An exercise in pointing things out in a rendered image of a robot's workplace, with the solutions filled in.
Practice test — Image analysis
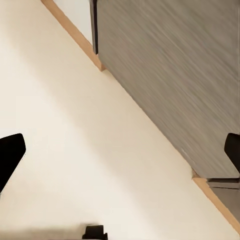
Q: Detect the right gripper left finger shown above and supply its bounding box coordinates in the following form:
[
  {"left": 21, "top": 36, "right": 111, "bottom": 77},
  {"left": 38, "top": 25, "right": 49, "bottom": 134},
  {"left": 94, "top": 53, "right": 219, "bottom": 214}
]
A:
[{"left": 0, "top": 133, "right": 26, "bottom": 193}]

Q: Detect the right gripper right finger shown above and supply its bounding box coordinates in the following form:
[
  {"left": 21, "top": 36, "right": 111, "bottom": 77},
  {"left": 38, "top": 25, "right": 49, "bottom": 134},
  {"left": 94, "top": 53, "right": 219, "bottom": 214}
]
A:
[{"left": 224, "top": 133, "right": 240, "bottom": 173}]

